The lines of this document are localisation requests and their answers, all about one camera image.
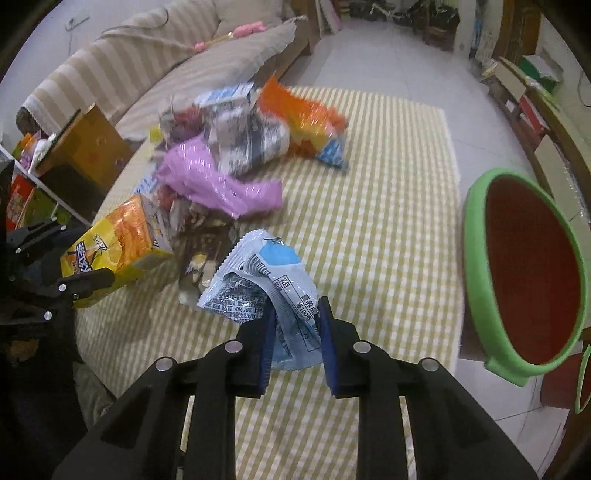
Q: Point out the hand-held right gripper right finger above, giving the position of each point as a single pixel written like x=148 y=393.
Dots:
x=330 y=355

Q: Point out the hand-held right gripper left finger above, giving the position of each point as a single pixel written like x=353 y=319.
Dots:
x=267 y=350

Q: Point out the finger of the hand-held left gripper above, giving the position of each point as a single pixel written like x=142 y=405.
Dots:
x=83 y=282
x=37 y=235

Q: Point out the yellow wrapper pieces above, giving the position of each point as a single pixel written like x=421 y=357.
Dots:
x=120 y=240

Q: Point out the blue white snack wrapper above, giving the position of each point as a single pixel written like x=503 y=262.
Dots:
x=244 y=286

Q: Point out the brown snack wrapper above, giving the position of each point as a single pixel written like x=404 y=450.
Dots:
x=203 y=230

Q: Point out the purple plastic bag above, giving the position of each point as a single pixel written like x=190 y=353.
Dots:
x=207 y=180

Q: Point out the green rimmed red trash bin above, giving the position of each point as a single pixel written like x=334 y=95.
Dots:
x=531 y=277

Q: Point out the white storage shelf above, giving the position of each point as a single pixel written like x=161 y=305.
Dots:
x=46 y=190

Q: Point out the brown cardboard box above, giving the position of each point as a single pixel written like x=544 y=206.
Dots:
x=92 y=147

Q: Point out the crumpled grey wrapper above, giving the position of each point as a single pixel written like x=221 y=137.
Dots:
x=182 y=122

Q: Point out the beige striped sofa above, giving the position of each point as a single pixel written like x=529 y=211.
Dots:
x=115 y=60

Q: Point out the blue white milk carton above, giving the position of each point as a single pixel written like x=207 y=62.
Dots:
x=226 y=99

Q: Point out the orange snack bag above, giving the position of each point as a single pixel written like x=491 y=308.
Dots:
x=300 y=115

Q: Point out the small green rimmed bin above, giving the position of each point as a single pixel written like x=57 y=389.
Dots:
x=578 y=383

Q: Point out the pink plush toy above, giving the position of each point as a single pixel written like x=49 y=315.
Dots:
x=247 y=30

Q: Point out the red flat box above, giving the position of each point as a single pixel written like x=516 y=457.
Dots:
x=531 y=113

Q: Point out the cream wooden tv cabinet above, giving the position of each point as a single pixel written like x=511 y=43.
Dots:
x=561 y=124

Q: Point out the wooden stool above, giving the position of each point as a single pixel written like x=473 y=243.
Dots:
x=438 y=37

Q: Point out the white balance bike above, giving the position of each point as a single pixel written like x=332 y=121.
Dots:
x=378 y=9

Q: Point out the green open box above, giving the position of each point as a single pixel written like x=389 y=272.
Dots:
x=551 y=84

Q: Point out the dark bicycle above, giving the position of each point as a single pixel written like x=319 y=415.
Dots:
x=434 y=14

